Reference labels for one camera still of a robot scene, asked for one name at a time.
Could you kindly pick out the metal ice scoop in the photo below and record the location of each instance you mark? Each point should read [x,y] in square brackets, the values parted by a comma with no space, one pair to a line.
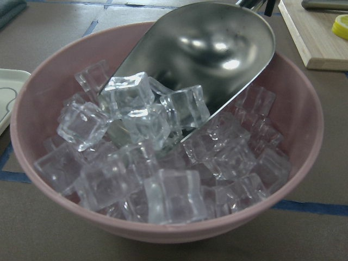
[221,46]

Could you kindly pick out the clear ice cube pile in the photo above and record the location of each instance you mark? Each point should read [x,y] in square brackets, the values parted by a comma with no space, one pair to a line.
[131,149]

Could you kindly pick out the white serving tray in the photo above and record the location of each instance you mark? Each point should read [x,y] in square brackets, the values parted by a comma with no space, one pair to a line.
[12,82]

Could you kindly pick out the wooden cutting board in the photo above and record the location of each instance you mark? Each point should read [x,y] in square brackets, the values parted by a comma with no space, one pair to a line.
[318,46]

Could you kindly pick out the yellow lemon half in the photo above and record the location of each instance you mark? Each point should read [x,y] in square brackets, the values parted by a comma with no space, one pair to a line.
[339,27]

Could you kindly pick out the dark grey folded cloth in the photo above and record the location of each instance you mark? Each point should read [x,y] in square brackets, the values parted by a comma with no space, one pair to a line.
[10,9]

